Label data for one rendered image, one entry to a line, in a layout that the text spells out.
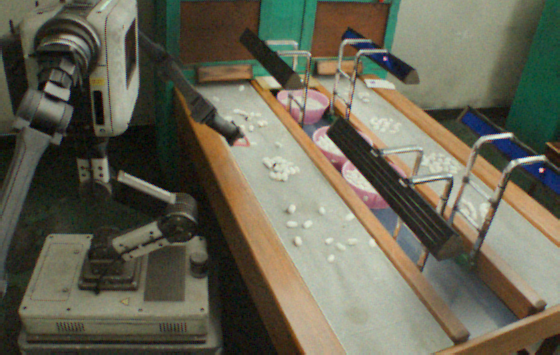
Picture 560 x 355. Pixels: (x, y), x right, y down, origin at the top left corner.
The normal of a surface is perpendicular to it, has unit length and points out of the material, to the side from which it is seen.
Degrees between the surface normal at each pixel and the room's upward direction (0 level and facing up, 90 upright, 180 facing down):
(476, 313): 0
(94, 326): 90
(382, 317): 0
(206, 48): 90
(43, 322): 90
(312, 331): 0
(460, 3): 90
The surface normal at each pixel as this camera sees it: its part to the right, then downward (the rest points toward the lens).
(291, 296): 0.10, -0.85
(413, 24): 0.31, 0.53
